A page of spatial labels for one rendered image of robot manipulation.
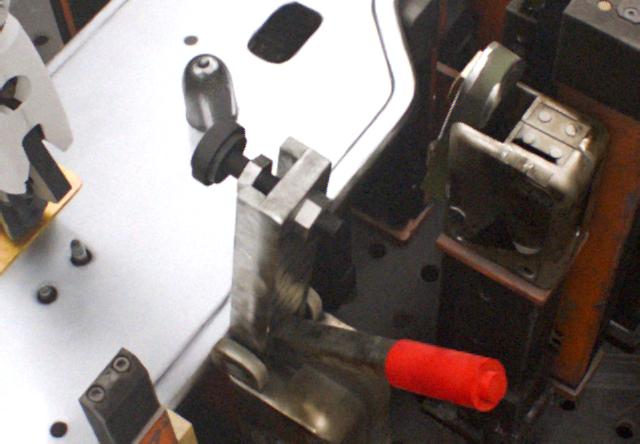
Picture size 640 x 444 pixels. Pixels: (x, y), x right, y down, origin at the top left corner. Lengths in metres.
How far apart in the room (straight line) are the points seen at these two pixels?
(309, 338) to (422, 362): 0.08
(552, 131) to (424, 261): 0.40
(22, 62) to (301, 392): 0.21
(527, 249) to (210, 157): 0.29
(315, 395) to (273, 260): 0.13
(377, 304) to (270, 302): 0.50
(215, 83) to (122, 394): 0.31
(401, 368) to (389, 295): 0.50
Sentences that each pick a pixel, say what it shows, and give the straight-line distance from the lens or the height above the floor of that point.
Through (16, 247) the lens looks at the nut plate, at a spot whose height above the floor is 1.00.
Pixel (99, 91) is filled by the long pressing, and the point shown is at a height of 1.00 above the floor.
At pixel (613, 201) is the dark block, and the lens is 0.79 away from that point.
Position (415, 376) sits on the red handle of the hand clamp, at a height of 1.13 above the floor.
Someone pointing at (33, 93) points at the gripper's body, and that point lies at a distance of 0.63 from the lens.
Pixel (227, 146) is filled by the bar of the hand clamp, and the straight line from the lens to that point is 0.50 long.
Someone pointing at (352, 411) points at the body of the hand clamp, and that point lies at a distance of 0.63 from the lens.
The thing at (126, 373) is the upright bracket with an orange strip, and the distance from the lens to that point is 0.48.
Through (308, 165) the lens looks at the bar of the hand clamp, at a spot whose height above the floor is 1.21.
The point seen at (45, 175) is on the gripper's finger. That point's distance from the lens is 0.66.
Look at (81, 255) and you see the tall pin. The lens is 0.73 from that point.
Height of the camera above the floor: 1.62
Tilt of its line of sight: 57 degrees down
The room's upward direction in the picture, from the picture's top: 4 degrees counter-clockwise
